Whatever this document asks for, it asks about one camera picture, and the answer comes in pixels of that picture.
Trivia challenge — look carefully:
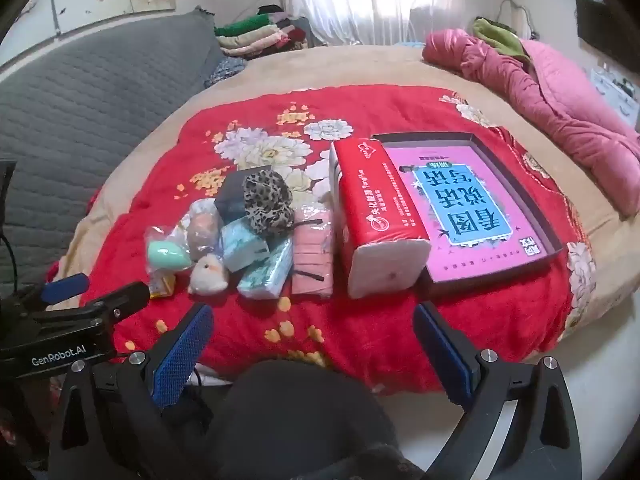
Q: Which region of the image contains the dark tray box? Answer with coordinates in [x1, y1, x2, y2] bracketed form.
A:
[370, 131, 566, 293]

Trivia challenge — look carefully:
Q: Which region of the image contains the red floral blanket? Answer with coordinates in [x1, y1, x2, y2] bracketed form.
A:
[80, 85, 598, 393]

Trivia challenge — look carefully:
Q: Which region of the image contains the pink book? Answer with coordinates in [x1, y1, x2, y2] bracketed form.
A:
[382, 142, 551, 283]

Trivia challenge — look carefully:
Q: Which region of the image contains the pile of folded clothes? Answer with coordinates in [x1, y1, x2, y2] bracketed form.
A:
[215, 5, 313, 58]

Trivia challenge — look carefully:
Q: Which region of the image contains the blue patterned cloth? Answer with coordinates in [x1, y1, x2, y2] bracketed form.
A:
[205, 57, 247, 88]

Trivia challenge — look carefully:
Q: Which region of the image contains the black television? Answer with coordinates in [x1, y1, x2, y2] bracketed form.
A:
[575, 0, 621, 53]

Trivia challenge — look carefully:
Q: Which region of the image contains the white drawer cabinet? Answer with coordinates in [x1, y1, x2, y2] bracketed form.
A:
[590, 67, 640, 128]

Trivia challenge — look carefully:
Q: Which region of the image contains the grey quilted cover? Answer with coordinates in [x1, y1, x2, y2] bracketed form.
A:
[0, 7, 226, 311]

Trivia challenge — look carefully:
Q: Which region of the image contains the red tissue pack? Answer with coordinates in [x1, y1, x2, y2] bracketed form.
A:
[329, 139, 433, 301]

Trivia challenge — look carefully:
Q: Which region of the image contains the tan bed sheet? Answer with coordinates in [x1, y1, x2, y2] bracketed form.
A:
[47, 42, 640, 361]

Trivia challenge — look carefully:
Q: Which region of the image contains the pink quilt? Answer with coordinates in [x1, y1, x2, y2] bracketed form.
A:
[422, 27, 640, 218]

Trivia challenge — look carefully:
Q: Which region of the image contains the small teal tissue pack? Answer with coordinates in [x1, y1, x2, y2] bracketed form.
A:
[220, 220, 271, 273]
[236, 237, 295, 301]

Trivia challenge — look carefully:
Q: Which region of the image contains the pink packet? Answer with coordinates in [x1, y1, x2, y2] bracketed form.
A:
[291, 207, 335, 301]

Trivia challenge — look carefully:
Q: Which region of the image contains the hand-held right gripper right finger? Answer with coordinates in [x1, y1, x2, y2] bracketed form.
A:
[412, 301, 583, 480]

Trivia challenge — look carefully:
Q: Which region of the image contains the person's black trouser leg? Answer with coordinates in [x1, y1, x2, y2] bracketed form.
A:
[200, 357, 426, 480]

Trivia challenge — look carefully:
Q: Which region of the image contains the pink puff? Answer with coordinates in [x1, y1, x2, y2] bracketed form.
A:
[180, 210, 223, 263]

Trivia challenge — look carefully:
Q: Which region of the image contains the white plush chick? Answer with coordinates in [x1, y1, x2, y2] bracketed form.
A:
[187, 254, 231, 296]

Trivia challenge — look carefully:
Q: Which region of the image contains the leopard print scrunchie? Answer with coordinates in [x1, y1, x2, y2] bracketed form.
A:
[242, 170, 296, 236]

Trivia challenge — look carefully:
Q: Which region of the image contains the mint green sponge in bag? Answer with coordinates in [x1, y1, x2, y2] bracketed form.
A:
[146, 227, 193, 276]

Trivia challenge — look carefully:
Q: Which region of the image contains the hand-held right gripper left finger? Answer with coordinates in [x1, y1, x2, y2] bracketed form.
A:
[47, 302, 216, 480]

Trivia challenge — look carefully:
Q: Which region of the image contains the small yellow packet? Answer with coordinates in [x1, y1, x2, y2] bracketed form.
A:
[150, 272, 177, 301]

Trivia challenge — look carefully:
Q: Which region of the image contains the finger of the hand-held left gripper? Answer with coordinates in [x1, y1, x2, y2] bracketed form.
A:
[32, 281, 152, 333]
[20, 272, 91, 311]

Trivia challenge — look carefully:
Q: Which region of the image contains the green garment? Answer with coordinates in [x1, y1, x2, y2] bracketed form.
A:
[472, 17, 531, 63]

